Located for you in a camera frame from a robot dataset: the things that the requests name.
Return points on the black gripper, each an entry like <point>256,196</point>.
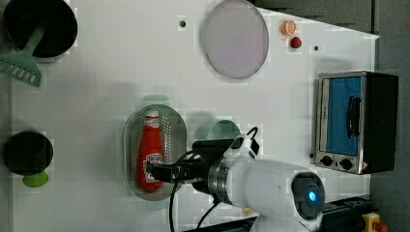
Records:
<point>206,156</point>

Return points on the red ketchup bottle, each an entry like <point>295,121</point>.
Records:
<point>149,151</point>

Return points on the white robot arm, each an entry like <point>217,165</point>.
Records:
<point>286,197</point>

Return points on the pale green oval strainer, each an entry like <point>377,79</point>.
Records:
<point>173,141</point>

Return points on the pale green cup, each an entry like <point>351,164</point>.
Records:
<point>223,129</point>

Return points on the peeled banana toy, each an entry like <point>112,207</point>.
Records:
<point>248,211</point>

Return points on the lime green small object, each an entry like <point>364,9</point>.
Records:
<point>36,180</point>

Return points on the black cup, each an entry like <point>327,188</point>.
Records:
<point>28,153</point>

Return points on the lilac round plate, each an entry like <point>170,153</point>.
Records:
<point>236,39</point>

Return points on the green spatula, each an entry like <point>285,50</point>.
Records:
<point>21,65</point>

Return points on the small strawberry toy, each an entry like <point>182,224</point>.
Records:
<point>296,42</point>

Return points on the orange slice toy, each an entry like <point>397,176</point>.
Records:
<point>288,28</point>

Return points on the black toaster oven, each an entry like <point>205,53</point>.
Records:
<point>356,120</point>

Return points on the black pot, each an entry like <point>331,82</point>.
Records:
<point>21,17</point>

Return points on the yellow red emergency button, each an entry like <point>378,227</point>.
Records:
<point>374,224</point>

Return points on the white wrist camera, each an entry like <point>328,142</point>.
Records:
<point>244,146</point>

